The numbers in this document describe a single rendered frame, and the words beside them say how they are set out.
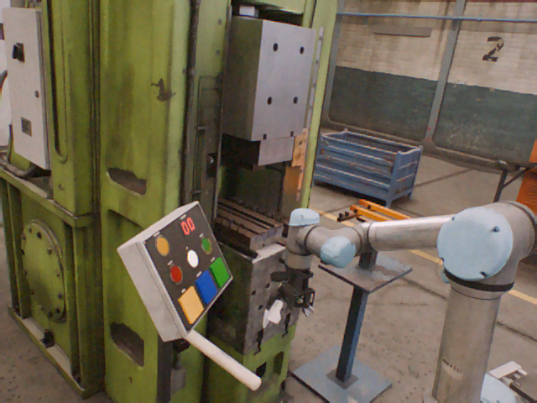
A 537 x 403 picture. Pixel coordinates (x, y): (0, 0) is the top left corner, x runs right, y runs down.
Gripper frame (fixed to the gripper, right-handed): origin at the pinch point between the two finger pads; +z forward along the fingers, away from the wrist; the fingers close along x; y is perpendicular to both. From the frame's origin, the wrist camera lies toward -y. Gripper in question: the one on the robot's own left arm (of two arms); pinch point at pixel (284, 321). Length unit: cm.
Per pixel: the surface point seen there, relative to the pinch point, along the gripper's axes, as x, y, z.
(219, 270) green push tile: -12.3, -20.6, -8.2
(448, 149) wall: 695, -458, 76
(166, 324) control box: -34.1, -5.0, -4.5
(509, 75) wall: 715, -387, -78
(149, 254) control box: -37.4, -9.6, -23.0
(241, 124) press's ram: 6, -50, -48
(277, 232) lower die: 28, -51, -3
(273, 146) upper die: 20, -49, -40
